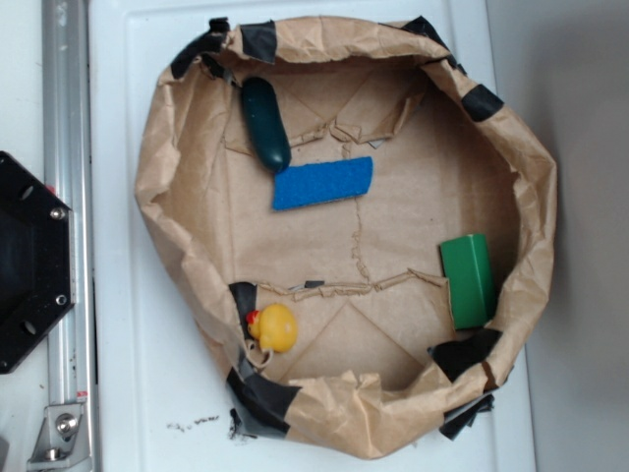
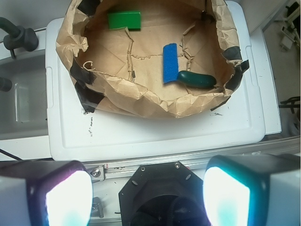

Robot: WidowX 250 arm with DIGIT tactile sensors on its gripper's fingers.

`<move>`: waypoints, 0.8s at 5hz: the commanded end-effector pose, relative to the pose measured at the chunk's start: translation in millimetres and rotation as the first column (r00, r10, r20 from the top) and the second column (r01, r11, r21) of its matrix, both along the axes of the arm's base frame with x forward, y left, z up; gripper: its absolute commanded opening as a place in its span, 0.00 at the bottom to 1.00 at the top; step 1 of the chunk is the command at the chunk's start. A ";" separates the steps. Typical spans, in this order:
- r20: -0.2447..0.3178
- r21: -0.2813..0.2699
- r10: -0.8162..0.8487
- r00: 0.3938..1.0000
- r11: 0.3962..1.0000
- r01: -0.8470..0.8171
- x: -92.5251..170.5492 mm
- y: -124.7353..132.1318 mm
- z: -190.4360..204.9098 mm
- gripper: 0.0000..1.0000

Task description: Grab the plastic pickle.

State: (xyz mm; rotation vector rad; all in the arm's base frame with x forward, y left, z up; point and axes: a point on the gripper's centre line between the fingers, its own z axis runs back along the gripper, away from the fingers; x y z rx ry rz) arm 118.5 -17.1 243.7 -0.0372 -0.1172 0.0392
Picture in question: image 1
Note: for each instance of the dark green plastic pickle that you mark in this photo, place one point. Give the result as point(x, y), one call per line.
point(265, 125)

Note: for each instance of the brown paper bag bin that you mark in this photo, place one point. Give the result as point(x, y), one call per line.
point(378, 362)

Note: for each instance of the blue sponge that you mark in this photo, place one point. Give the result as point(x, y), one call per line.
point(321, 183)

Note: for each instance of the yellow rubber duck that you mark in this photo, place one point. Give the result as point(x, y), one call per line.
point(274, 328)

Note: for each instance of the green rectangular block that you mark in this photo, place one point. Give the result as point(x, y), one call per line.
point(466, 264)

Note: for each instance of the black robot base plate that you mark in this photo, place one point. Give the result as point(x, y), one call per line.
point(36, 269)

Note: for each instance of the aluminium extrusion rail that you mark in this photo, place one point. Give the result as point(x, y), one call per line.
point(72, 372)

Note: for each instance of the metal corner bracket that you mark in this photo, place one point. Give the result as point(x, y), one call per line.
point(59, 435)

